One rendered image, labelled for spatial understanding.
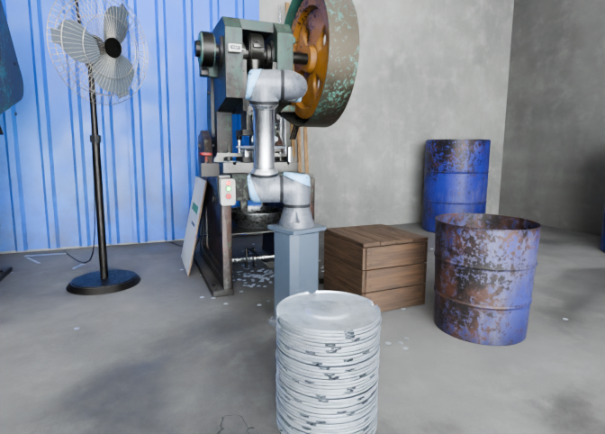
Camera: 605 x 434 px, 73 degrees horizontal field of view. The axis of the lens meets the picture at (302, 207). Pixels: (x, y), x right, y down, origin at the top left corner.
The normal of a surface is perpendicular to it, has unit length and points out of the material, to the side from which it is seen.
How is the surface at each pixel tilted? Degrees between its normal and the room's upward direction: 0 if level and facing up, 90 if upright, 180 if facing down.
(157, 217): 90
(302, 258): 90
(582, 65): 90
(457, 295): 92
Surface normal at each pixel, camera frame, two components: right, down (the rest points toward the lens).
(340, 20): 0.36, -0.15
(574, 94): -0.93, 0.04
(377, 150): 0.37, 0.13
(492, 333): -0.15, 0.18
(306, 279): 0.65, 0.11
